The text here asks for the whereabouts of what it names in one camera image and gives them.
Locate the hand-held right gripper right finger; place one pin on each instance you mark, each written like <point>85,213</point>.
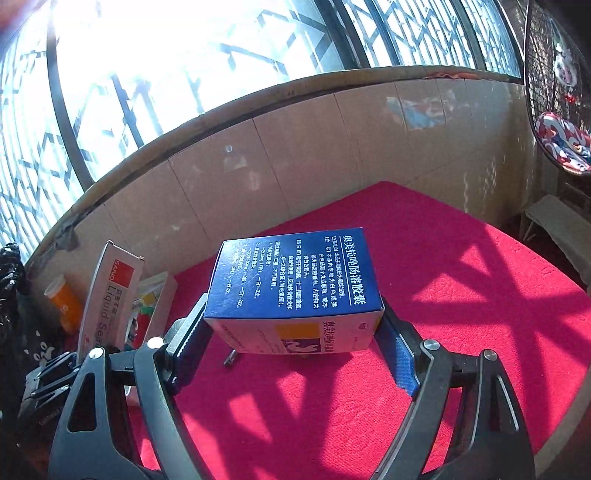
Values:
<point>399,364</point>

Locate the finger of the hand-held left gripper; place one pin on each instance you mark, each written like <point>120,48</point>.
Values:
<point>51,374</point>

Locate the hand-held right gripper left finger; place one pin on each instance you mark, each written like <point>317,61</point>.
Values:
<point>194,350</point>

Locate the white cardboard tray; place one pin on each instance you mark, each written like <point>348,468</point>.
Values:
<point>164,295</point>

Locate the blue medicine box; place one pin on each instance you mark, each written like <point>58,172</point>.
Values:
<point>295,277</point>

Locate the black glossy printed bag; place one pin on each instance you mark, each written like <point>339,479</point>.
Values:
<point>18,314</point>

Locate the tall orange paper cup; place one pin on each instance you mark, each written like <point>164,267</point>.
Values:
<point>67,304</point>

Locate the long white sealant box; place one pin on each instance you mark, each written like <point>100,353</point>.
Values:
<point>111,295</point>

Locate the grey cloth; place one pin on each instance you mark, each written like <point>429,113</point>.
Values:
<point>65,235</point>

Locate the grey bench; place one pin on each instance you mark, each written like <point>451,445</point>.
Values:
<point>558,226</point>

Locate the red white patterned cushion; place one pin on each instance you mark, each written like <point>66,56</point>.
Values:
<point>558,134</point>

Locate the window with metal grille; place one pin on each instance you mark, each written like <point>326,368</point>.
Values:
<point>184,46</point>

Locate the wicker hanging chair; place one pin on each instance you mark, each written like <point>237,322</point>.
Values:
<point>535,69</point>

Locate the white red plush toy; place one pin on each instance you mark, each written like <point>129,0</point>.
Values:
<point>565,60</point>

